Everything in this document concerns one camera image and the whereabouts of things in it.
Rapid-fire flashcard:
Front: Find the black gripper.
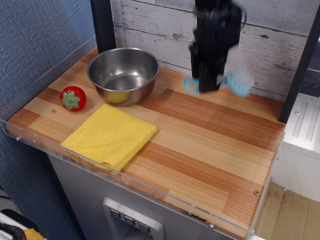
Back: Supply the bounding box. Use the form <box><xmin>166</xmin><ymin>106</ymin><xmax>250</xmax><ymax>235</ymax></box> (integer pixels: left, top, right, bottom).
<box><xmin>189</xmin><ymin>4</ymin><xmax>243</xmax><ymax>93</ymax></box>

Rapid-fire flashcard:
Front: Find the light blue brush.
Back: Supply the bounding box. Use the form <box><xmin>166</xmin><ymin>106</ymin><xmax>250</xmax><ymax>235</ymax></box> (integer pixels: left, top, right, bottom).
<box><xmin>182</xmin><ymin>69</ymin><xmax>254</xmax><ymax>98</ymax></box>

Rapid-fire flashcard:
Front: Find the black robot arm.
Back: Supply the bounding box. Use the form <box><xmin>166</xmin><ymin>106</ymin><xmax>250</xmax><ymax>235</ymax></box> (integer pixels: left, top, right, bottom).
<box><xmin>189</xmin><ymin>0</ymin><xmax>243</xmax><ymax>93</ymax></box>

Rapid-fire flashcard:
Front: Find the yellow folded cloth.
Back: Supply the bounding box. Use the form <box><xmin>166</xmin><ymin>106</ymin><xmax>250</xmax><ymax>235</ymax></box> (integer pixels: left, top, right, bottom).
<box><xmin>60</xmin><ymin>104</ymin><xmax>158</xmax><ymax>175</ymax></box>

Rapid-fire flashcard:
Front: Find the stainless steel bowl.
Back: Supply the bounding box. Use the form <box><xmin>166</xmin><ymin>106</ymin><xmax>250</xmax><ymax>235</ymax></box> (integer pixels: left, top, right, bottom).
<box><xmin>87</xmin><ymin>47</ymin><xmax>159</xmax><ymax>107</ymax></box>

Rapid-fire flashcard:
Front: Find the red toy strawberry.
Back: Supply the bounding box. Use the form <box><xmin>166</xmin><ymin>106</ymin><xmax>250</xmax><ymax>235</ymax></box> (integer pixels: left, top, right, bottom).
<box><xmin>60</xmin><ymin>86</ymin><xmax>87</xmax><ymax>112</ymax></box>

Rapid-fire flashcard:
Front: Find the white toy sink counter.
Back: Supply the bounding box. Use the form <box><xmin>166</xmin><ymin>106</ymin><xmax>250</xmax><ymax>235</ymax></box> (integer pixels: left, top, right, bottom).
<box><xmin>271</xmin><ymin>93</ymin><xmax>320</xmax><ymax>202</ymax></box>

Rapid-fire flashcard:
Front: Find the grey toy fridge cabinet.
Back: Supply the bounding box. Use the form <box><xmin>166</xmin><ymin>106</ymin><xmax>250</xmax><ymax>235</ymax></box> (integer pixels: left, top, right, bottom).
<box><xmin>48</xmin><ymin>154</ymin><xmax>229</xmax><ymax>240</ymax></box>

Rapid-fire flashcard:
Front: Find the grey dispenser button panel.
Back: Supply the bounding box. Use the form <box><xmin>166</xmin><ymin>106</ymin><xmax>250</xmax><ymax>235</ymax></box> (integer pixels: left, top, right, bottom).
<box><xmin>102</xmin><ymin>197</ymin><xmax>165</xmax><ymax>240</ymax></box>

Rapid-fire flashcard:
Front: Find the black and yellow object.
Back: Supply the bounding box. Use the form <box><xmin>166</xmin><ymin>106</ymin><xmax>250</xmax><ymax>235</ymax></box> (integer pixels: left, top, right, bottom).
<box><xmin>0</xmin><ymin>223</ymin><xmax>45</xmax><ymax>240</ymax></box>

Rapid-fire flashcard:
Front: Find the black right frame post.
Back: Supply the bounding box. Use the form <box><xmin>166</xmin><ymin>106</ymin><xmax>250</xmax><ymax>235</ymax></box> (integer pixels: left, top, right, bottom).
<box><xmin>278</xmin><ymin>6</ymin><xmax>320</xmax><ymax>124</ymax></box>

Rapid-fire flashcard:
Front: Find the black frame post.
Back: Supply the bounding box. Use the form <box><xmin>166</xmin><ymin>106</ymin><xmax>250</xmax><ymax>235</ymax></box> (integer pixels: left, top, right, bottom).
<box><xmin>90</xmin><ymin>0</ymin><xmax>116</xmax><ymax>54</ymax></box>
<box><xmin>278</xmin><ymin>6</ymin><xmax>320</xmax><ymax>124</ymax></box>

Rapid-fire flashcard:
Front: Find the black left frame post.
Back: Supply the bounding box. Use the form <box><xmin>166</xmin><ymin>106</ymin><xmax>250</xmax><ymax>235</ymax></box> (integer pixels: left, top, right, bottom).
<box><xmin>90</xmin><ymin>0</ymin><xmax>116</xmax><ymax>54</ymax></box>

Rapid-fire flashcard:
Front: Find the clear acrylic guard rail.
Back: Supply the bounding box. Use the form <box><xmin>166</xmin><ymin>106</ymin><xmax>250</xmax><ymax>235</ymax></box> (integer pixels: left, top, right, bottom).
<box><xmin>0</xmin><ymin>35</ymin><xmax>286</xmax><ymax>240</ymax></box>

